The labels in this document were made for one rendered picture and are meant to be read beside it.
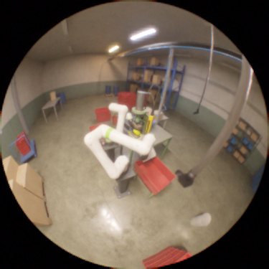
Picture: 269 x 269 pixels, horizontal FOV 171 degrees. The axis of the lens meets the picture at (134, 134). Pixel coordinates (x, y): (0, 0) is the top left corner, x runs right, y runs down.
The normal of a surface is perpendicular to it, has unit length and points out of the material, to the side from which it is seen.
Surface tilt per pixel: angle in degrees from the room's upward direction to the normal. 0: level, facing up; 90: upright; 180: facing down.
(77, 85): 90
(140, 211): 0
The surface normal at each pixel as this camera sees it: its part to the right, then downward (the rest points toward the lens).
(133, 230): 0.11, -0.79
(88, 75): 0.53, 0.56
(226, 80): -0.84, 0.25
